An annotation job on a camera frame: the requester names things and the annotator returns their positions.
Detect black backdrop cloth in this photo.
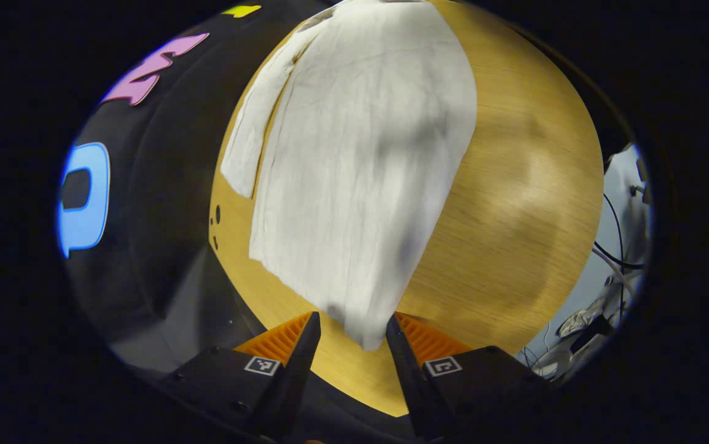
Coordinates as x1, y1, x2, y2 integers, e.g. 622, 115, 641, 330
58, 0, 330, 377

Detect black cable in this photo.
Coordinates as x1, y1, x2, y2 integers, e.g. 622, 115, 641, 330
592, 192, 646, 272

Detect grey crumpled wrap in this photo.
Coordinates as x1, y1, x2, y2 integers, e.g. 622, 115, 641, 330
557, 301, 609, 339

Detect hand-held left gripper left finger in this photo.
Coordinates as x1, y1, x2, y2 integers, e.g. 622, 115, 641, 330
160, 311, 322, 442

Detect white jeans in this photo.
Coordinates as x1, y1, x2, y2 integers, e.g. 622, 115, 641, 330
220, 0, 478, 351

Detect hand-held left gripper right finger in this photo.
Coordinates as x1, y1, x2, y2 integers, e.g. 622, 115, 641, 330
385, 313, 546, 442

